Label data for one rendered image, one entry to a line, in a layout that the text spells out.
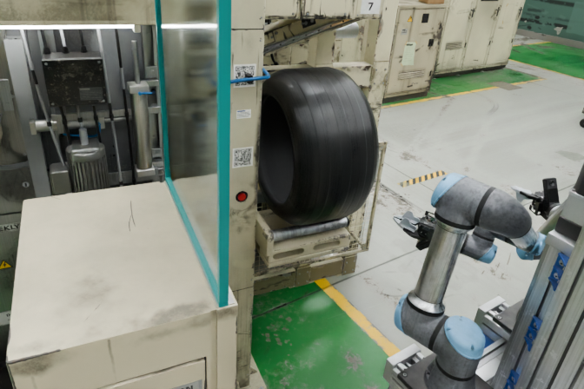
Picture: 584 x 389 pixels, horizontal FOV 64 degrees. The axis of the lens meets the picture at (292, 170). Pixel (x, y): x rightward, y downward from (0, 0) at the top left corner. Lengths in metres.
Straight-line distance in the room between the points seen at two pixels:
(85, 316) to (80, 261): 0.17
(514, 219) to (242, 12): 0.96
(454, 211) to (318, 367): 1.41
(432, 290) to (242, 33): 0.96
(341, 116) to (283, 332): 1.45
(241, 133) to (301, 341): 1.39
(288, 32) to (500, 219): 1.14
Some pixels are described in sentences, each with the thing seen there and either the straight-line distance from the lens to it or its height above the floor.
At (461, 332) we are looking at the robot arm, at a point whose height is 0.95.
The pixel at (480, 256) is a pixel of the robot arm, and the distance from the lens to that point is 1.76.
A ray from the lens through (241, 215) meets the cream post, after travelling 1.75.
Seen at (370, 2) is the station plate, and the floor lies 1.71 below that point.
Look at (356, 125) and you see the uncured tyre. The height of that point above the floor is 1.37.
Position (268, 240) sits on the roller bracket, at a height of 0.93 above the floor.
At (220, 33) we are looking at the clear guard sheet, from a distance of 0.70.
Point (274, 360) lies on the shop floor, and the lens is 2.54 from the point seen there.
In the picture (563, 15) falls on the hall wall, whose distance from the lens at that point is 13.36.
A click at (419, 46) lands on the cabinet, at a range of 6.52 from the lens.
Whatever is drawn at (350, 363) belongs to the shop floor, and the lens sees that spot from 2.58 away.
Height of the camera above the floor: 1.93
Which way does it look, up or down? 27 degrees down
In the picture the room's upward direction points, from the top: 4 degrees clockwise
